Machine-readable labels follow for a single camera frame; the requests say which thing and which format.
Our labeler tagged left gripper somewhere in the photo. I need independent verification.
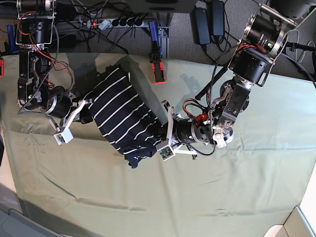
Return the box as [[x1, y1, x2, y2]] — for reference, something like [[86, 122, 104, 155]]
[[161, 100, 198, 159]]

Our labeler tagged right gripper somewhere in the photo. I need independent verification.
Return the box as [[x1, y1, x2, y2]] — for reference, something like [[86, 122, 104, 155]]
[[60, 99, 94, 130]]

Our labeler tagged navy white striped T-shirt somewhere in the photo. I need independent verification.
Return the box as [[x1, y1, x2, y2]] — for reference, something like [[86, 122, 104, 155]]
[[84, 66, 163, 168]]

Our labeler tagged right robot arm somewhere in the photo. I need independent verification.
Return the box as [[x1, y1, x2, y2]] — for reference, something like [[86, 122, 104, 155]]
[[16, 0, 92, 131]]

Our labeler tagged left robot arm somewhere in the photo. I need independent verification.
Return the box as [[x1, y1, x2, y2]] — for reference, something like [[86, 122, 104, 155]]
[[157, 4, 287, 160]]

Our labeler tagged white power strip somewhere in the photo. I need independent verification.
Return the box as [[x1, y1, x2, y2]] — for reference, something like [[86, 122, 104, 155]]
[[86, 17, 148, 30]]

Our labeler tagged black power adapter left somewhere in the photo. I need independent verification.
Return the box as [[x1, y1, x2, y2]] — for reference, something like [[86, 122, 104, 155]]
[[192, 8, 211, 45]]

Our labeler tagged black power adapter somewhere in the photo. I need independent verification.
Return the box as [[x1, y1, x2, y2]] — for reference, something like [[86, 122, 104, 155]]
[[192, 8, 211, 45], [209, 0, 225, 36]]

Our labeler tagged blue clamp at left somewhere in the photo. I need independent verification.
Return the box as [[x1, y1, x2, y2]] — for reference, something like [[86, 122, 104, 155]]
[[4, 25, 20, 55]]

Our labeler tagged orange clamp at left edge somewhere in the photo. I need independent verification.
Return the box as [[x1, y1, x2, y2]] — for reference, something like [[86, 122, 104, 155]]
[[0, 58, 4, 78]]

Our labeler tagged light green table cloth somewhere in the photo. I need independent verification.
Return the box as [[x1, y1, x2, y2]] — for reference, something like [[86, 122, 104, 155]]
[[0, 55, 316, 237]]

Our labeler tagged black box under table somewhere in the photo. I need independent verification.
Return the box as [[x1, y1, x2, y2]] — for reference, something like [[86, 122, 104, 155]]
[[126, 0, 197, 13]]

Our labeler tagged black power adapter right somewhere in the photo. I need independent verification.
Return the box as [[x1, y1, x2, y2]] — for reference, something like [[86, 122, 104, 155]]
[[209, 0, 225, 36]]

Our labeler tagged black tripod stand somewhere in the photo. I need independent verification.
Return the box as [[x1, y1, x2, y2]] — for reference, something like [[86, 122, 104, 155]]
[[283, 41, 316, 83]]

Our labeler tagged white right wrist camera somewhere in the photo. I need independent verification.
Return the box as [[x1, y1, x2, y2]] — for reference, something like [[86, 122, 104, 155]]
[[54, 128, 74, 145]]

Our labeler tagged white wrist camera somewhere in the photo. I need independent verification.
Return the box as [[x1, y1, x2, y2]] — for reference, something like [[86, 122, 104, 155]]
[[54, 128, 74, 145], [156, 143, 175, 161]]

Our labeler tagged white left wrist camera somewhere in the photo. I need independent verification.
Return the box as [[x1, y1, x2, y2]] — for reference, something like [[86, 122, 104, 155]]
[[156, 143, 175, 161]]

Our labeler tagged aluminium extrusion post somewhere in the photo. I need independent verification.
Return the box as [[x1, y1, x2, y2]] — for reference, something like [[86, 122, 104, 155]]
[[153, 12, 173, 58]]

